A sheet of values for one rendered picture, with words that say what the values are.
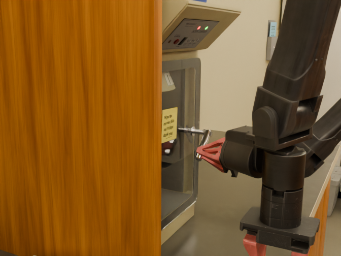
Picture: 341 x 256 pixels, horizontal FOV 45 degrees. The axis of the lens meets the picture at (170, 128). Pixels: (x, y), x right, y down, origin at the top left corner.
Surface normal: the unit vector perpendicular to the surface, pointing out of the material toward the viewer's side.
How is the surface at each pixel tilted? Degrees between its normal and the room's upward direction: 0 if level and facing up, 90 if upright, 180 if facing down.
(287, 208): 90
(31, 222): 90
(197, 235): 0
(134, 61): 90
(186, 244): 0
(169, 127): 90
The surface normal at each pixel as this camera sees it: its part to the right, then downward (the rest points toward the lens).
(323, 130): -0.52, -0.53
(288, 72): -0.71, -0.02
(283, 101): -0.80, 0.19
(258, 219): 0.00, -0.98
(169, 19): -0.45, 0.19
